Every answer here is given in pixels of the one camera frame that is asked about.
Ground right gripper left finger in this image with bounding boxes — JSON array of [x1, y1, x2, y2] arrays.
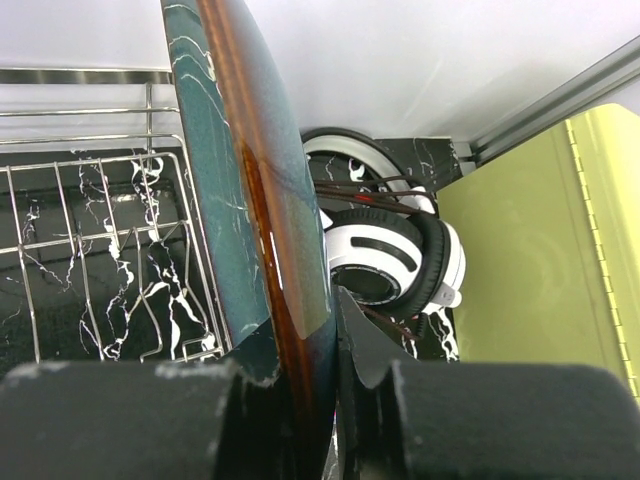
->
[[1, 362, 280, 479]]

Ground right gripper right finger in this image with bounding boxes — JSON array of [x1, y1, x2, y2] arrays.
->
[[334, 288, 639, 479]]

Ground dark teal glazed plate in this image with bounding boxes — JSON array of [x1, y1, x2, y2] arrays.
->
[[161, 1, 336, 479]]

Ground white black headphones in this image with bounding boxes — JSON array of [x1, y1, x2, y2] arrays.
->
[[299, 126, 467, 359]]

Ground yellow-green box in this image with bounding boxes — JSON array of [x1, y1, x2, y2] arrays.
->
[[437, 103, 639, 394]]

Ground metal wire dish rack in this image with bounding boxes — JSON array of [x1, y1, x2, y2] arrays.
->
[[1, 67, 230, 370]]

